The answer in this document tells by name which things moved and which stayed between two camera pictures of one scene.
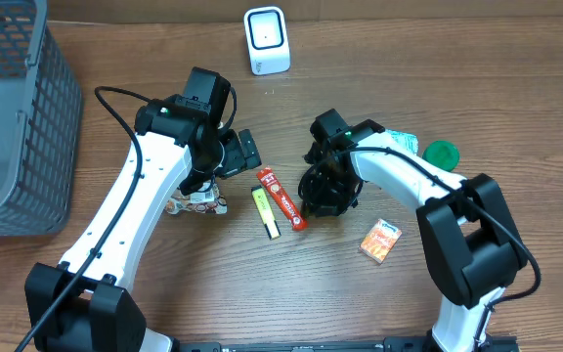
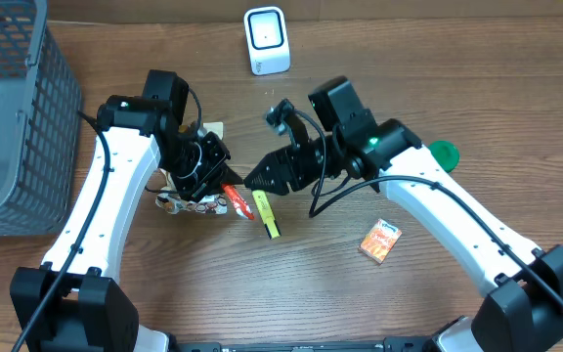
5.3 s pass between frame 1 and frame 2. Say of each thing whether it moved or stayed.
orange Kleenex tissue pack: stayed
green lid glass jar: stayed
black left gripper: moved
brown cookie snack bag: stayed
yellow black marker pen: stayed
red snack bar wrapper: moved
